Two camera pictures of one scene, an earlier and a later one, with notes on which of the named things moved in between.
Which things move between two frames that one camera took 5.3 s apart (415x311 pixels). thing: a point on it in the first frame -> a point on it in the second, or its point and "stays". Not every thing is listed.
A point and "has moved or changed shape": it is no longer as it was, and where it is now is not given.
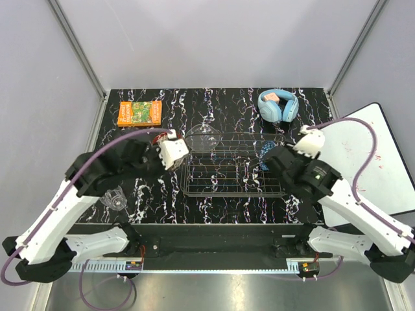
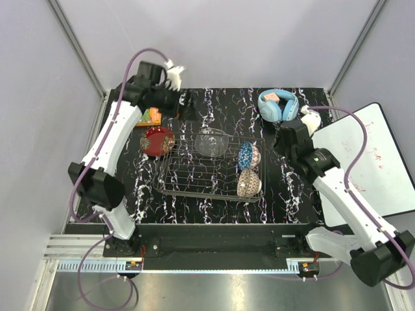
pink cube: [271, 96] stays
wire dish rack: [233, 169] has moved or changed shape
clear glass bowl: [202, 137] has moved or changed shape
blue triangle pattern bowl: [266, 147] -> [245, 155]
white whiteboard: [386, 183] stays
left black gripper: [155, 150] -> [174, 111]
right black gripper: [295, 153] -> [279, 140]
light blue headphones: [270, 111] stays
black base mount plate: [213, 240] stays
